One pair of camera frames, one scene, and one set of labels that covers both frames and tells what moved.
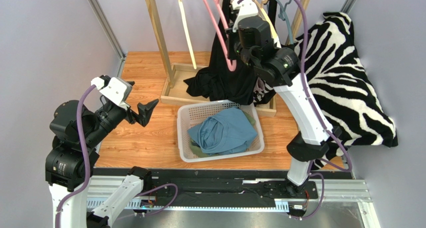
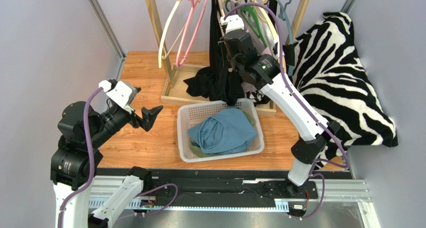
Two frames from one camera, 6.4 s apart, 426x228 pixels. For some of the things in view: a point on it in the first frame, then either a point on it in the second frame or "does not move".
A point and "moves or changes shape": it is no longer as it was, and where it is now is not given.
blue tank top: [227, 132] does not move
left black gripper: [145, 111] -> [148, 117]
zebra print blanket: [343, 94] does not move
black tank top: [224, 82] moves or changes shape
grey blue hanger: [283, 15] does not move
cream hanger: [187, 30] -> [165, 26]
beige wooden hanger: [264, 15] does not move
